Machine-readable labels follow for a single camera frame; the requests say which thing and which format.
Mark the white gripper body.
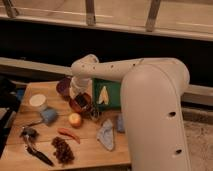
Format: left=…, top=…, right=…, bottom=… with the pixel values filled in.
left=69, top=77, right=91, bottom=98

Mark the black eraser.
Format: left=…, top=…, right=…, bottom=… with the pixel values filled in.
left=75, top=95, right=88, bottom=107

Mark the red bowl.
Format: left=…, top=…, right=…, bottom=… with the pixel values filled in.
left=69, top=93, right=91, bottom=113

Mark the yellow red apple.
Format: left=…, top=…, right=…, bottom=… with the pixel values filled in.
left=68, top=113, right=82, bottom=128

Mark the bunch of dark grapes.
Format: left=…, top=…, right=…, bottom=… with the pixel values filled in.
left=52, top=137, right=74, bottom=164

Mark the wooden board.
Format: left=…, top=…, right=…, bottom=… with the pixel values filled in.
left=0, top=82, right=130, bottom=171

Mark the blue sponge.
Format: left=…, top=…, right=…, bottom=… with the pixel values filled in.
left=116, top=114, right=125, bottom=133

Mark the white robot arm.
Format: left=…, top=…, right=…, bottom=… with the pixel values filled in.
left=71, top=55, right=191, bottom=171

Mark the purple bowl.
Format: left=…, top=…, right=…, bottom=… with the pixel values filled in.
left=56, top=77, right=71, bottom=97

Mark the small metal clip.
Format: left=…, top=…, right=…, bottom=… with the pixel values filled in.
left=90, top=108, right=102, bottom=122

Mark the red chili pepper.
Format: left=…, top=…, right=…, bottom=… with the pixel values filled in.
left=57, top=128, right=80, bottom=144

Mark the green plastic tray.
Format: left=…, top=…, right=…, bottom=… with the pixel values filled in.
left=92, top=79, right=121, bottom=111

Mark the white round lid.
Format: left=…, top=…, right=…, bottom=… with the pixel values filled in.
left=29, top=94, right=46, bottom=107

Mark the blue cup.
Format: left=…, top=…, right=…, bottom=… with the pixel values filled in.
left=40, top=108, right=58, bottom=125

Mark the blue grey cloth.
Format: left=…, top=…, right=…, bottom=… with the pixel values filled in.
left=96, top=119, right=114, bottom=151

